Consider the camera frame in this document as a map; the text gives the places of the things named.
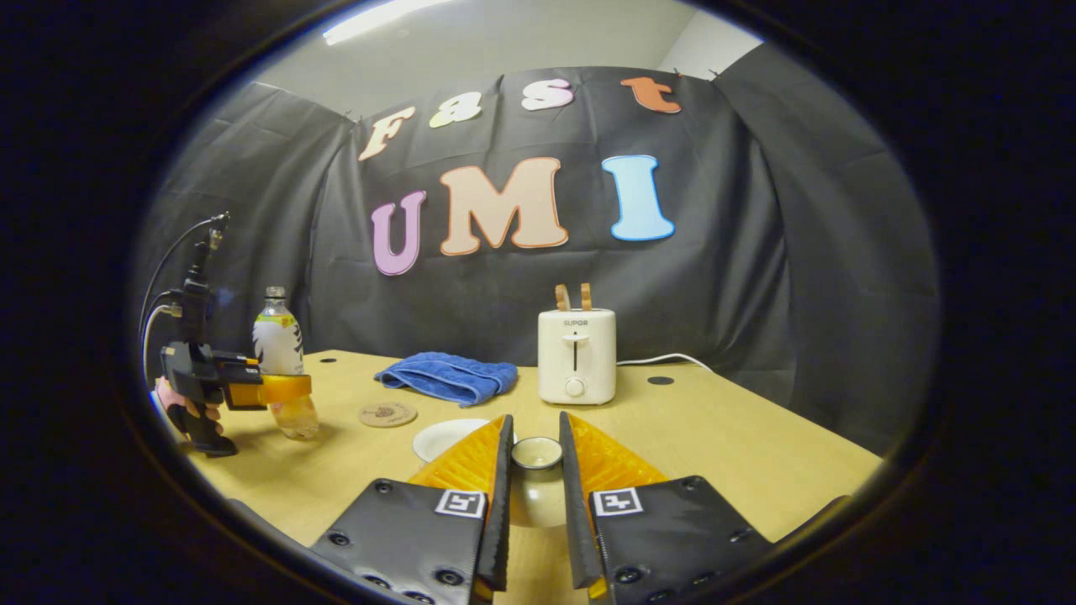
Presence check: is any clear water bottle white label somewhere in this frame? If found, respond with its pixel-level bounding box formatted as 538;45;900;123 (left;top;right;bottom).
253;287;320;440

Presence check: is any cream ceramic teacup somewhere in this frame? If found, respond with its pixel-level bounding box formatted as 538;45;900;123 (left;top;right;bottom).
412;418;493;464

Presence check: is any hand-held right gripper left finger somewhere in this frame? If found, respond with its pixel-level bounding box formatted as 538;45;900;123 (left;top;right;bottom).
311;413;515;605

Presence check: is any round brown coaster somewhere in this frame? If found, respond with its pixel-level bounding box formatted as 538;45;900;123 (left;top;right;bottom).
358;401;419;429

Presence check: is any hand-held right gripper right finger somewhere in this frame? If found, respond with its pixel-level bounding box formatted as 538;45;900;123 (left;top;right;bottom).
558;411;774;605

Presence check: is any blue towel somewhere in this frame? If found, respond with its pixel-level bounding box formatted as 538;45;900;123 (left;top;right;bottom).
375;352;519;408

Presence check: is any white toaster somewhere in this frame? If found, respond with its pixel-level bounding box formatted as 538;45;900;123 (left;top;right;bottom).
538;308;617;406

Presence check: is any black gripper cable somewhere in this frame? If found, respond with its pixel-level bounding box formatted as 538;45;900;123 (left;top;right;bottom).
139;214;229;337

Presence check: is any white toaster power cable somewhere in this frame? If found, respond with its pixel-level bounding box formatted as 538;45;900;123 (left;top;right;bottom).
616;353;711;372

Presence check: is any black backdrop cloth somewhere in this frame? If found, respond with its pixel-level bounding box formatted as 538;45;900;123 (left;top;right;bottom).
134;42;938;455

